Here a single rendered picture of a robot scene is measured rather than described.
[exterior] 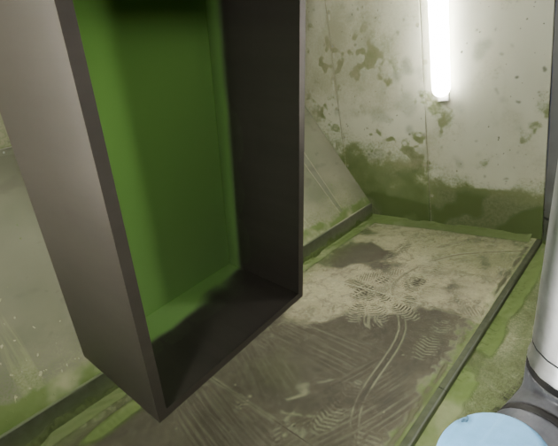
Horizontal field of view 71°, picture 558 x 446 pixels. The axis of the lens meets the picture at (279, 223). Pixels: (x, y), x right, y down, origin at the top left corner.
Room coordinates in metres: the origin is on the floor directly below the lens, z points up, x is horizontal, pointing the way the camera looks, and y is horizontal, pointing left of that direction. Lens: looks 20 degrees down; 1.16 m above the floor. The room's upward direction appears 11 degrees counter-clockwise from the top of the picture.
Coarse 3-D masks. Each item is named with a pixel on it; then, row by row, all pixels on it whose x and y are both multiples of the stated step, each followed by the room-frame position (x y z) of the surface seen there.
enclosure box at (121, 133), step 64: (0, 0) 0.72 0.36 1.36; (64, 0) 0.62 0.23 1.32; (128, 0) 1.09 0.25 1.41; (192, 0) 1.24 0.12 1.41; (256, 0) 1.15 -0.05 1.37; (0, 64) 0.79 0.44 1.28; (64, 64) 0.63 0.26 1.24; (128, 64) 1.09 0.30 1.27; (192, 64) 1.25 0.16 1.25; (256, 64) 1.18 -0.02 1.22; (64, 128) 0.68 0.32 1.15; (128, 128) 1.08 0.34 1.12; (192, 128) 1.25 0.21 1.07; (256, 128) 1.21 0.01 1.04; (64, 192) 0.75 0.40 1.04; (128, 192) 1.08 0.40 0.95; (192, 192) 1.25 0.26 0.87; (256, 192) 1.25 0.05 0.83; (64, 256) 0.84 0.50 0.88; (128, 256) 0.68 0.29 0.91; (192, 256) 1.26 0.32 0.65; (256, 256) 1.29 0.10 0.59; (128, 320) 0.70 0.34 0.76; (192, 320) 1.08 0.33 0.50; (256, 320) 1.06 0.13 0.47; (128, 384) 0.79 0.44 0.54; (192, 384) 0.83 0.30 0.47
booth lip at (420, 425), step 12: (540, 240) 1.96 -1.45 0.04; (528, 252) 1.85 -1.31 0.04; (528, 264) 1.77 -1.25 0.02; (516, 276) 1.65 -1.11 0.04; (504, 288) 1.57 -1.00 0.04; (504, 300) 1.50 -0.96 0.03; (492, 312) 1.42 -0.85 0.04; (480, 324) 1.36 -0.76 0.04; (480, 336) 1.29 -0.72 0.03; (468, 348) 1.23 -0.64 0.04; (456, 360) 1.18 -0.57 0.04; (456, 372) 1.13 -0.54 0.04; (444, 384) 1.08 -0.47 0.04; (432, 396) 1.04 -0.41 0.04; (444, 396) 1.05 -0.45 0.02; (432, 408) 0.99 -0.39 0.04; (420, 420) 0.95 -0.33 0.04; (408, 432) 0.92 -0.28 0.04; (420, 432) 0.92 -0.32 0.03; (408, 444) 0.88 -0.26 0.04
